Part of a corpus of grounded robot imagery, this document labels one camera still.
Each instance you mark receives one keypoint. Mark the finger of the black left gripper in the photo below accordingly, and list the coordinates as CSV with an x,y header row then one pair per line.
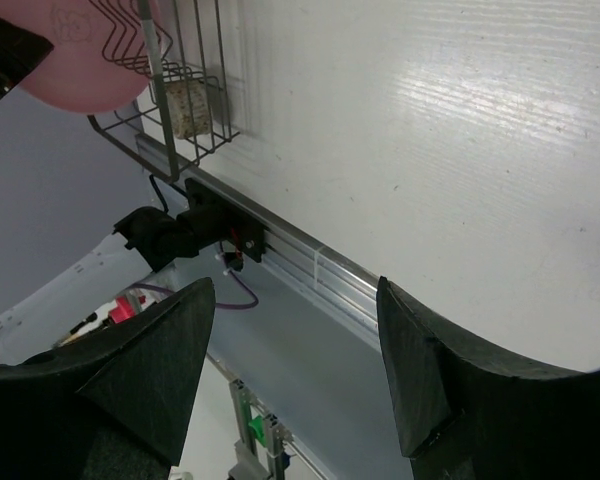
x,y
21,52

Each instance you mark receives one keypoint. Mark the black wire dish rack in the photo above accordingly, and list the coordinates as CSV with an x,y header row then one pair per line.
x,y
178,48

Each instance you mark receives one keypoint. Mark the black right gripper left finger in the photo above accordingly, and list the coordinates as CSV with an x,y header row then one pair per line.
x,y
114,405

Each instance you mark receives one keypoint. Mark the aluminium table edge rail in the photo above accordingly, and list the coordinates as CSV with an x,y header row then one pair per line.
x,y
339,287

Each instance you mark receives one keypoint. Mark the small speckled ceramic cup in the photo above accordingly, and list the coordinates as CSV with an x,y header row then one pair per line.
x,y
189,109

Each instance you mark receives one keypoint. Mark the pink plastic plate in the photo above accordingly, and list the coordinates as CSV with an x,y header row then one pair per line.
x,y
99,60

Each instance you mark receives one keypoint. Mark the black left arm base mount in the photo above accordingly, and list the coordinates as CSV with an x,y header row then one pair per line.
x,y
211,219

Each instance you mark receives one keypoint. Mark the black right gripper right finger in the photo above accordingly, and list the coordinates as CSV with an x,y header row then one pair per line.
x,y
466,408

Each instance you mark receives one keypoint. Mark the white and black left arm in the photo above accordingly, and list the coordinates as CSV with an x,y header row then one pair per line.
x,y
38,322

